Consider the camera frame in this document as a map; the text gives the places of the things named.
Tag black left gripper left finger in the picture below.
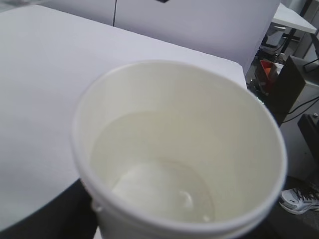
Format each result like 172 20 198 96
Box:
0 180 98 239

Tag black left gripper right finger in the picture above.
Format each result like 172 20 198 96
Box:
241 199 319 239

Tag white paper cup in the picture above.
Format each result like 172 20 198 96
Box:
71 60 288 239

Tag white grey sneaker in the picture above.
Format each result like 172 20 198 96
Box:
279 188 319 215

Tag black equipment case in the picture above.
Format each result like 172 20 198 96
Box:
298 114 319 162

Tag black box on floor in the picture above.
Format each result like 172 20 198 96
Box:
265 56 319 126

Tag orange red object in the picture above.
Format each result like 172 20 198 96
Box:
255 60 278 95

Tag white background table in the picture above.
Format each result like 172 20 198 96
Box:
272 3 317 34

